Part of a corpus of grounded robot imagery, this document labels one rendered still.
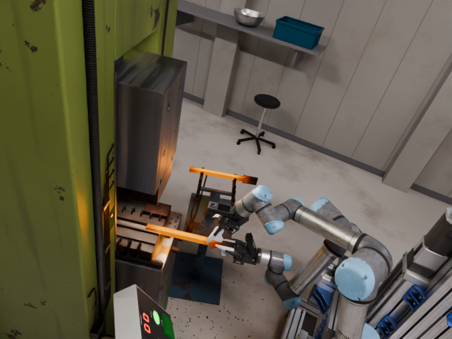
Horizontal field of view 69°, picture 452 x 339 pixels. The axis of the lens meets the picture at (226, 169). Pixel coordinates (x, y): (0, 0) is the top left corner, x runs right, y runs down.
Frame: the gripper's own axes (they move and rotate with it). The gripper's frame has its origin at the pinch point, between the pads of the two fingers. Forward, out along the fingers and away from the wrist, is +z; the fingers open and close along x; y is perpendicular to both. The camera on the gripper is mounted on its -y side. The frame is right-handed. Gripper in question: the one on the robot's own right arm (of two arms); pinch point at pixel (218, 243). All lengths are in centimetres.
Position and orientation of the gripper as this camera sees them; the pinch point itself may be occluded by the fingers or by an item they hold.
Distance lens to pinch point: 158.3
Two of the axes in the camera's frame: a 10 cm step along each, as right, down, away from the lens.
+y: -1.8, 7.8, 5.9
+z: -9.7, -2.3, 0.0
